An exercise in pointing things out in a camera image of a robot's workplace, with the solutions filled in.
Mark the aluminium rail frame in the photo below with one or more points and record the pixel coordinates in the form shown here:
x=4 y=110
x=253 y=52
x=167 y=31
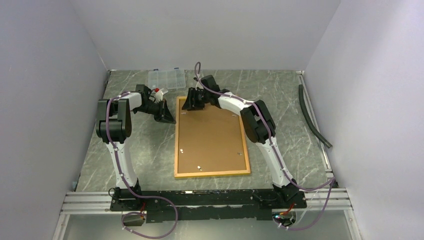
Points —
x=329 y=215

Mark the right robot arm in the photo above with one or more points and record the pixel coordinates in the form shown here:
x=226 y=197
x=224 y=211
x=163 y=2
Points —
x=259 y=127

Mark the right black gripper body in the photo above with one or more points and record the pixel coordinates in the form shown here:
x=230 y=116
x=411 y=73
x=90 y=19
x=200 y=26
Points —
x=207 y=94

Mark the clear plastic organizer box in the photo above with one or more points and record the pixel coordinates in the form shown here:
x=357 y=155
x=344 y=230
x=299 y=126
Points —
x=169 y=79

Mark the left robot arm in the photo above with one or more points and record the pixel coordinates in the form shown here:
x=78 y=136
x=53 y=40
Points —
x=114 y=127

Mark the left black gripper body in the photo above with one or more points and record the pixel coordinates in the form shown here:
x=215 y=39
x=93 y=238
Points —
x=152 y=108

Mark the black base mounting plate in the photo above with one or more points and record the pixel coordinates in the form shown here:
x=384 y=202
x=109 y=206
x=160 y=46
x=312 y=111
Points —
x=170 y=205

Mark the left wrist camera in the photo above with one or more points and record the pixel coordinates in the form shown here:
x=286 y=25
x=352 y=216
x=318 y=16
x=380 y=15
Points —
x=159 y=94

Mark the yellow wooden picture frame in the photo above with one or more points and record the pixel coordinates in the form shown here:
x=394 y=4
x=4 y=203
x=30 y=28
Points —
x=177 y=149

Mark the brown backing board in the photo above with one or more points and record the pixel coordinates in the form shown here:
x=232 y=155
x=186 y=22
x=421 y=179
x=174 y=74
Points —
x=212 y=142

